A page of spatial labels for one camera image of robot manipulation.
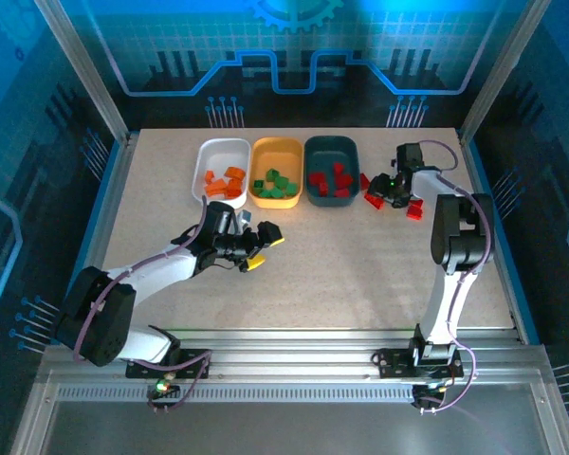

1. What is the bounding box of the aluminium side rail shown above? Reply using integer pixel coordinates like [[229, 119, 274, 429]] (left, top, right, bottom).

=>
[[9, 132, 141, 455], [457, 127, 541, 347]]

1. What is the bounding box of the small LED connector board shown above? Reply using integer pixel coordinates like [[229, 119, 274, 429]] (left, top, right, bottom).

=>
[[412, 378, 456, 409], [146, 376, 181, 404]]

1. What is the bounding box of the teal plastic container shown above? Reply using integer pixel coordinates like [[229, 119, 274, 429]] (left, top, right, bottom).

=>
[[303, 136, 360, 209]]

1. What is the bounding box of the slotted grey cable duct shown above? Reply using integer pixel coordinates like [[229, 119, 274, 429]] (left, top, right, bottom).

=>
[[56, 386, 416, 403]]

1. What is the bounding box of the yellow plastic container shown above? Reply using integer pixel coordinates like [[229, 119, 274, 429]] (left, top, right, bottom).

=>
[[248, 136, 304, 210]]

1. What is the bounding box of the grey metal front panel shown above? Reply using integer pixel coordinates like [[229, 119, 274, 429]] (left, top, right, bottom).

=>
[[42, 402, 551, 455]]

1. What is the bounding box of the aluminium frame post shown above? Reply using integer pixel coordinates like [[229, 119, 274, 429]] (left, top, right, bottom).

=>
[[458, 0, 554, 138], [32, 0, 132, 143]]

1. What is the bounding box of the white plastic container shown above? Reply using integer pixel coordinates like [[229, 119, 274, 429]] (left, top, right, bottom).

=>
[[191, 137, 252, 210]]

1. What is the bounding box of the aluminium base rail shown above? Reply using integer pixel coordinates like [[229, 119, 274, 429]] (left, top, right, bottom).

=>
[[99, 328, 551, 388]]

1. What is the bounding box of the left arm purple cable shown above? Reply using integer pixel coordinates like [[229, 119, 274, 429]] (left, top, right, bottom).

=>
[[72, 194, 213, 414]]

